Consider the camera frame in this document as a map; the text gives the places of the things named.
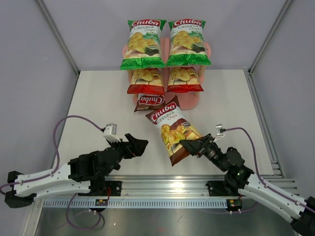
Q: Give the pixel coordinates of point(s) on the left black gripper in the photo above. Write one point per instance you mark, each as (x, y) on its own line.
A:
(137, 146)

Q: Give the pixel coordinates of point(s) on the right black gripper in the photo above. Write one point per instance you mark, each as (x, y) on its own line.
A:
(194, 147)

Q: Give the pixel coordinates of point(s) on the brown Chuba chips bag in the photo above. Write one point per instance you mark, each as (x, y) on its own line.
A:
(173, 127)
(149, 102)

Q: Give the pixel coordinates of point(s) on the red Chuba chips bag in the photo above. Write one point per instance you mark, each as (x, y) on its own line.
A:
(183, 80)
(146, 81)

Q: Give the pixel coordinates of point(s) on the green Chuba chips bag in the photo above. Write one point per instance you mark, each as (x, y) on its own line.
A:
(187, 44)
(144, 46)

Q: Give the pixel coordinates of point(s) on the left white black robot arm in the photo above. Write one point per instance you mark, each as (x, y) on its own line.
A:
(84, 175)

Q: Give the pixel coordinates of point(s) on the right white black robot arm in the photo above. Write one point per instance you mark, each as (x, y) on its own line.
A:
(241, 180)

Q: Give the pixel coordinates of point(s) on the pink three-tier wooden shelf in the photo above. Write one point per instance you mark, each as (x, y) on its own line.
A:
(187, 100)

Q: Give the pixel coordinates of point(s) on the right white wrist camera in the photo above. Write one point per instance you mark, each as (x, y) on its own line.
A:
(220, 132)

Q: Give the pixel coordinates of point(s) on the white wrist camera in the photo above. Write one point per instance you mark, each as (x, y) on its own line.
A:
(220, 132)
(110, 133)

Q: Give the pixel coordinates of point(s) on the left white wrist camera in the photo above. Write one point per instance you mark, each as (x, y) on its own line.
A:
(110, 133)

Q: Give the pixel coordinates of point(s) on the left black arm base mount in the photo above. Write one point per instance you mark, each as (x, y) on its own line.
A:
(112, 188)

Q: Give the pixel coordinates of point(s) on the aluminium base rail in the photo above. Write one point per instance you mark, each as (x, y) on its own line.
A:
(164, 187)

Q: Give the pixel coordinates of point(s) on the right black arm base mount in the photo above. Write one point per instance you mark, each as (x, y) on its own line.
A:
(216, 188)

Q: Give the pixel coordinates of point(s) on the white slotted cable duct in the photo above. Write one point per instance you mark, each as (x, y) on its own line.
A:
(135, 203)

